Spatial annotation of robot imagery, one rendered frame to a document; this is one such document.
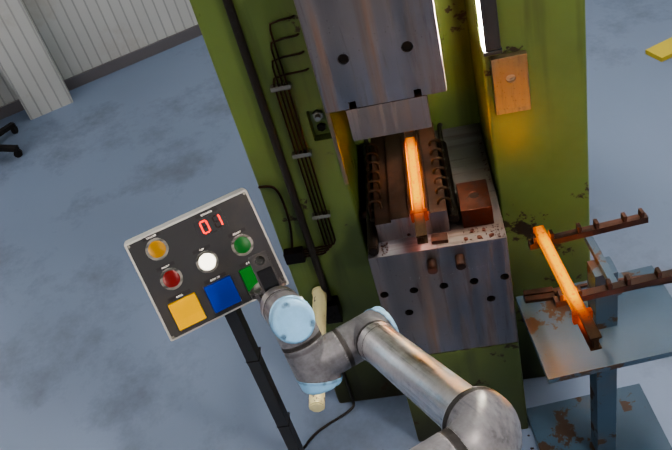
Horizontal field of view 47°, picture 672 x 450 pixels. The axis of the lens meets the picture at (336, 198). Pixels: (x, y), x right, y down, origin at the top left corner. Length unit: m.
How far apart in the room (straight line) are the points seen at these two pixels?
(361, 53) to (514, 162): 0.62
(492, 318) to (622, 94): 2.13
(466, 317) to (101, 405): 1.67
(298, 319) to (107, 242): 2.63
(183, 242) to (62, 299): 1.98
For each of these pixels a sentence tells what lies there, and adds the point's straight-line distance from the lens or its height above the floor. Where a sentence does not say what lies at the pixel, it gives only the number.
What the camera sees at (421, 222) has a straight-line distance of 2.06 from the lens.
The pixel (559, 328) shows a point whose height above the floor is 0.65.
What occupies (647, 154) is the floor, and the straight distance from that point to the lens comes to 3.84.
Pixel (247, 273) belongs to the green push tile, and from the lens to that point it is 2.04.
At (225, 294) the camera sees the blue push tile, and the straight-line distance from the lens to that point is 2.04.
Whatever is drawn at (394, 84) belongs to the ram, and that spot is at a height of 1.41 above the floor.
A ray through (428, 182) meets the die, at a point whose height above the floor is 0.99.
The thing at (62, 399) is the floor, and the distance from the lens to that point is 3.51.
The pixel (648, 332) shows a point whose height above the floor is 0.65.
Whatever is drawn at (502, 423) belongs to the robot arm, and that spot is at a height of 1.39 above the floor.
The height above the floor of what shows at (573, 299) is 0.93.
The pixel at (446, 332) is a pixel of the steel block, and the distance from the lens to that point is 2.38.
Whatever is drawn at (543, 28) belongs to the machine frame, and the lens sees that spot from 2.01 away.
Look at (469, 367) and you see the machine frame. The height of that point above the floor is 0.38.
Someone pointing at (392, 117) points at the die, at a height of 1.32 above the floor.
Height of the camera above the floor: 2.39
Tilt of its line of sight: 39 degrees down
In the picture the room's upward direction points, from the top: 16 degrees counter-clockwise
